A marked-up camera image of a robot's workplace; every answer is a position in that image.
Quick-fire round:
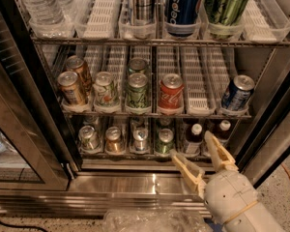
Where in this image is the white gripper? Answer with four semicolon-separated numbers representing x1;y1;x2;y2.
170;130;258;225

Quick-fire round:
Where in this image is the red coke can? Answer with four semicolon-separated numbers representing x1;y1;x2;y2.
159;73;184;109

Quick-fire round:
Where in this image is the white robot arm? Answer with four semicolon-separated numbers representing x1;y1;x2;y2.
170;131;285;232

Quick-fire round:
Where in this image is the green can bottom shelf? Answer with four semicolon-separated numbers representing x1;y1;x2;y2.
156;129;174;155

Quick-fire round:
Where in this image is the right fridge door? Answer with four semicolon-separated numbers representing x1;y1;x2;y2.
236;48;290;187

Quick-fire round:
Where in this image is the blue pepsi can middle shelf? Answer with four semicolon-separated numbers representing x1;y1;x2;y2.
221;74;255;111

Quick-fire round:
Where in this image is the blue pepsi can shelf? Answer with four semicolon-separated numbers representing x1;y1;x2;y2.
221;74;255;111
164;0;201;37

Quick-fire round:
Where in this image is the silver can bottom shelf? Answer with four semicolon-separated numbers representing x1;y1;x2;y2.
133;128;148;152

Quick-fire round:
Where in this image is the silver can shelf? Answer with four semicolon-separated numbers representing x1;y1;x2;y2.
133;128;148;152
132;0;155;26

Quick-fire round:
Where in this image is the gold can bottom shelf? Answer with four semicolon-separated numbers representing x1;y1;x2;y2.
105;127;123;154

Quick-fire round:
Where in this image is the green can front middle shelf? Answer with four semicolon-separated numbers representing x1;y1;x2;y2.
127;72;148;108

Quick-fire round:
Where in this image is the green silver can bottom left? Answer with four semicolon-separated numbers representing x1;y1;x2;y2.
78;126;100;151

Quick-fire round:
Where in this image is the green can rear middle shelf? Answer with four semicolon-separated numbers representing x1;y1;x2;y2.
128;57;148;74

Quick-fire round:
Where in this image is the white green can middle shelf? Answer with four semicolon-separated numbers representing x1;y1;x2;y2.
94;72;119;107

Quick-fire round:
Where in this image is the gold brown can front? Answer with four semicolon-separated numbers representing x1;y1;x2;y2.
57;71;87;105

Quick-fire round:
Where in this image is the gold brown can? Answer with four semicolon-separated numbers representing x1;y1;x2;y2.
65;55;92;94
57;71;87;105

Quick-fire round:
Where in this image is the green can top shelf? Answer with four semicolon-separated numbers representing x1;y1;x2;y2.
204;0;248;41

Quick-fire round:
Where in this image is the blue pepsi can top shelf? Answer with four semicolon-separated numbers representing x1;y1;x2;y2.
164;0;201;37

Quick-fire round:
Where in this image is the gold brown can rear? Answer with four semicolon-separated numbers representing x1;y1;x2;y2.
65;55;92;94

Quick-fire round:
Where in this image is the left fridge glass door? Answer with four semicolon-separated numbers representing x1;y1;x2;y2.
0;12;69;190

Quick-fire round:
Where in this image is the silver can top shelf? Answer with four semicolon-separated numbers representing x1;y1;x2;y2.
132;0;155;26

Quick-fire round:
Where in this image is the dark bottle white cap left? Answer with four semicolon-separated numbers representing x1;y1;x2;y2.
184;123;203;155

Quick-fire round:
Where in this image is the dark bottle white cap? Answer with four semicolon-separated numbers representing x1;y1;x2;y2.
213;120;231;145
184;123;203;155

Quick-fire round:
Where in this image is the dark bottle white cap right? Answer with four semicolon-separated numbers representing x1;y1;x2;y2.
213;120;231;145

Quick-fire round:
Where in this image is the crumpled clear plastic bag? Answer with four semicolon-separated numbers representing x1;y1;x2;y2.
102;209;213;232

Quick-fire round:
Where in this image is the clear water bottle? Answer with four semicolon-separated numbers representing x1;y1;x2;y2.
22;0;64;25

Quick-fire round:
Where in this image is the middle wire shelf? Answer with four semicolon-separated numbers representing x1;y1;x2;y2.
63;110;252;120

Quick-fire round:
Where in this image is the wire shelf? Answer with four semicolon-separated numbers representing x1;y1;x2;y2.
31;36;290;48
63;110;252;120

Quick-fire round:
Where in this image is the top wire shelf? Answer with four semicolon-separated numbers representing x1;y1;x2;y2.
31;36;290;48

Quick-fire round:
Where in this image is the black cable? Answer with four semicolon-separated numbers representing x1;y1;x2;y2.
0;212;49;232

